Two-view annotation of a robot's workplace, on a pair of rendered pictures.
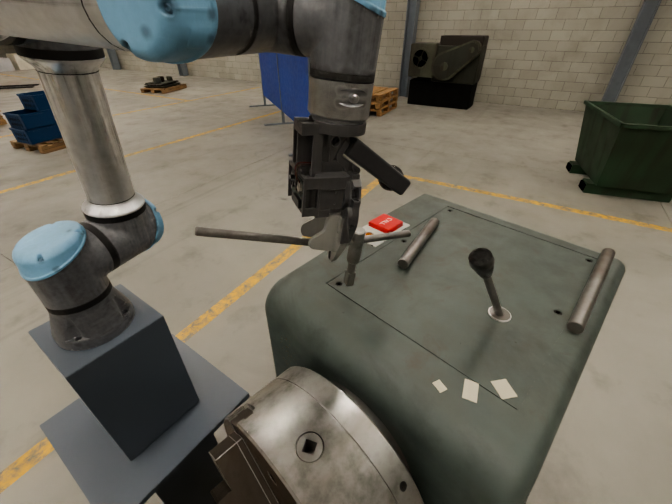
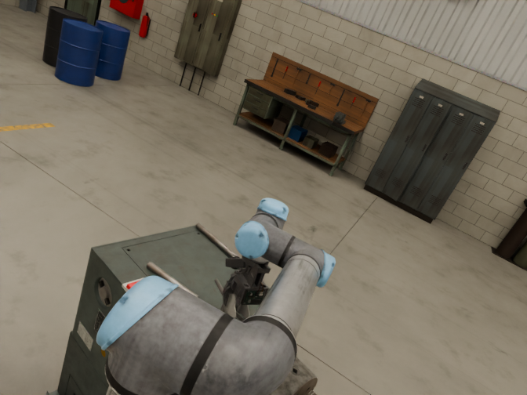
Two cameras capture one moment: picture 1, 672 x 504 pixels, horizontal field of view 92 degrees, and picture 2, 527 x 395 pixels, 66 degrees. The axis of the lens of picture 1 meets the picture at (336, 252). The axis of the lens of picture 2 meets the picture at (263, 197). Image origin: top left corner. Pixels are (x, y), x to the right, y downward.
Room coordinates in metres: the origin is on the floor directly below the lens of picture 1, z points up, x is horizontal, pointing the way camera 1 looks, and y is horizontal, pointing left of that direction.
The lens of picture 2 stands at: (0.65, 0.86, 2.10)
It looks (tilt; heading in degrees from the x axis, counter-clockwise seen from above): 24 degrees down; 258
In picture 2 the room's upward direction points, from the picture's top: 22 degrees clockwise
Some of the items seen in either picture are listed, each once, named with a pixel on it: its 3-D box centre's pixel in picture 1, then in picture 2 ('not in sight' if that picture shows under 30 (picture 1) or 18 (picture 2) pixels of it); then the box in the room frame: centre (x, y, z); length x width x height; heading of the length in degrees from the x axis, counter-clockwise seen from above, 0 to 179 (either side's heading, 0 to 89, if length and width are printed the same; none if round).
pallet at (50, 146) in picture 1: (55, 117); not in sight; (5.80, 4.75, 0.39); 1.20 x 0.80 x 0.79; 157
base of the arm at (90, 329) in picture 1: (87, 307); not in sight; (0.51, 0.54, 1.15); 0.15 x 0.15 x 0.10
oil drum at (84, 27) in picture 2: not in sight; (78, 52); (2.82, -6.06, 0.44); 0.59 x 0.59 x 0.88
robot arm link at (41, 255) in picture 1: (65, 262); not in sight; (0.52, 0.53, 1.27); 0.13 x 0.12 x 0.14; 157
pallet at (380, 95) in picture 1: (373, 100); not in sight; (8.43, -0.89, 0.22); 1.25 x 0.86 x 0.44; 152
